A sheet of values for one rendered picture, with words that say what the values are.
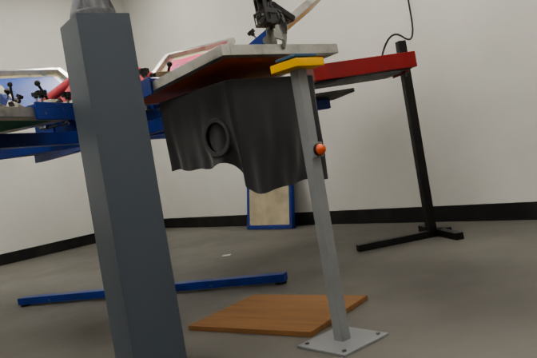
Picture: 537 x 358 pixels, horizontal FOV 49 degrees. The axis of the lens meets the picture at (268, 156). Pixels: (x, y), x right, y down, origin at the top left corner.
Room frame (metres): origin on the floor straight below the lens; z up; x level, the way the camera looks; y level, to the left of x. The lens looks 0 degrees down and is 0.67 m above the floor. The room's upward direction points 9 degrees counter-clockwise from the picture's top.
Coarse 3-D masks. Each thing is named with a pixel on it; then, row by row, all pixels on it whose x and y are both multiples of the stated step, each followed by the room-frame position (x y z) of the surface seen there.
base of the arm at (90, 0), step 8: (72, 0) 1.98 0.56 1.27; (80, 0) 1.94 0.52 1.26; (88, 0) 1.93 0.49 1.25; (96, 0) 1.94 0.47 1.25; (104, 0) 1.96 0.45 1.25; (72, 8) 1.95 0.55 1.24; (80, 8) 1.94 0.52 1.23; (88, 8) 1.92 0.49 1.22; (96, 8) 1.93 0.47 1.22; (104, 8) 1.94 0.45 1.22; (112, 8) 1.98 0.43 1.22; (72, 16) 1.95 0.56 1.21
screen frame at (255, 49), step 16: (224, 48) 2.03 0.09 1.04; (240, 48) 2.07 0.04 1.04; (256, 48) 2.12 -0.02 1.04; (272, 48) 2.17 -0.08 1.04; (288, 48) 2.22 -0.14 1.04; (304, 48) 2.28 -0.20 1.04; (320, 48) 2.33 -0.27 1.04; (336, 48) 2.39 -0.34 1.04; (192, 64) 2.16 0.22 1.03; (208, 64) 2.11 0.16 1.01; (160, 80) 2.34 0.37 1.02; (176, 80) 2.27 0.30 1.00
